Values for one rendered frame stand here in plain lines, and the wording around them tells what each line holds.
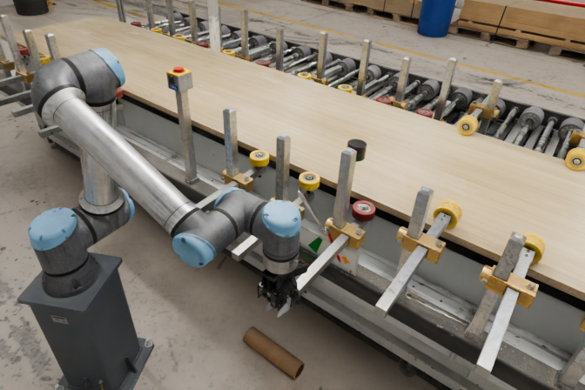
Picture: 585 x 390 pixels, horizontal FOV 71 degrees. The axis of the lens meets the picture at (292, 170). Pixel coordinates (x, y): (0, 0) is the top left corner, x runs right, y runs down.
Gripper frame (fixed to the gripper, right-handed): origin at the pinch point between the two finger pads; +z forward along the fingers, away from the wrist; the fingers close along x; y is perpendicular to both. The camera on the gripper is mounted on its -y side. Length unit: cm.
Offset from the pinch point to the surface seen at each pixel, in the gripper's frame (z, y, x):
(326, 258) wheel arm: -3.4, -20.5, 0.7
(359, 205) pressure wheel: -7.8, -45.2, -2.0
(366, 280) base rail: 12.6, -34.6, 10.0
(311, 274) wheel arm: -3.4, -12.4, 0.7
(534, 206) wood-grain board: -7, -86, 47
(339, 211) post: -10.9, -34.5, -4.0
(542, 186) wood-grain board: -7, -101, 47
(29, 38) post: -27, -35, -202
